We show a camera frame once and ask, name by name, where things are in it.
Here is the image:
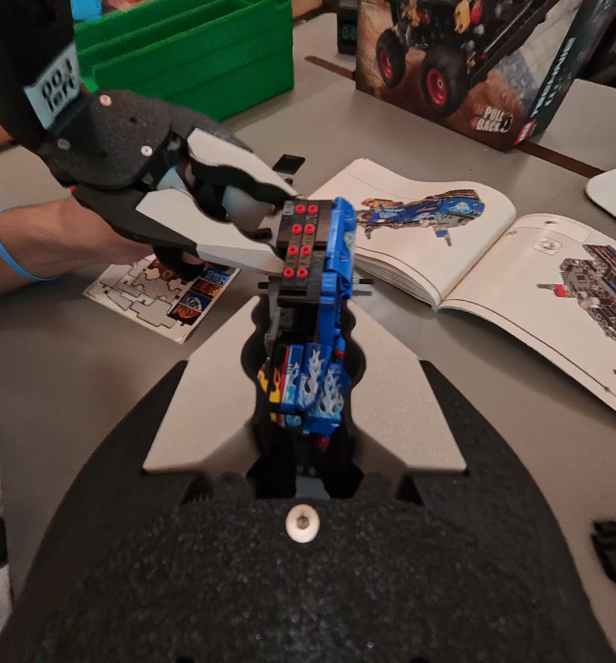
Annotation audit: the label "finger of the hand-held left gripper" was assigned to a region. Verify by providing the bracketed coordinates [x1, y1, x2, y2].
[185, 128, 309, 205]
[134, 188, 288, 276]

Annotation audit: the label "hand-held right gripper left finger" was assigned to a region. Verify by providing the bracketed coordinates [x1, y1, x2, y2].
[142, 295, 263, 499]

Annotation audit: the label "lego instruction booklet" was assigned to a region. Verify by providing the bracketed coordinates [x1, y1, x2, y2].
[308, 158, 616, 430]

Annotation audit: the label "lego truck model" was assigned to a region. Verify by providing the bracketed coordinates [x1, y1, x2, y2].
[256, 197, 373, 451]

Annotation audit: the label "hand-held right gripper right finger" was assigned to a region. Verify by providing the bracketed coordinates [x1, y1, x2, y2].
[348, 299, 468, 499]

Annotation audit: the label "small black lego brick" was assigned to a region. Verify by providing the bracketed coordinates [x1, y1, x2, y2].
[593, 544, 616, 586]

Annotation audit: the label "printed truck toy box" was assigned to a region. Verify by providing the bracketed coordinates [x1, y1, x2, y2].
[356, 0, 616, 153]

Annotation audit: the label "green plastic bin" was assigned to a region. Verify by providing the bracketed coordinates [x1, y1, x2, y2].
[74, 0, 294, 123]

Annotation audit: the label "black device green lights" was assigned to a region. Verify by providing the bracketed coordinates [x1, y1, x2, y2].
[337, 0, 360, 56]

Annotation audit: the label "sticker sheet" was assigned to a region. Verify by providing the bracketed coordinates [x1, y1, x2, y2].
[82, 256, 242, 345]

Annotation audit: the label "blue wristband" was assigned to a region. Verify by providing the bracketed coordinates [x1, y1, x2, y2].
[0, 209, 62, 283]

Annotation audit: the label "person's left hand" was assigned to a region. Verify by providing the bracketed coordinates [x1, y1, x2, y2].
[0, 192, 157, 280]

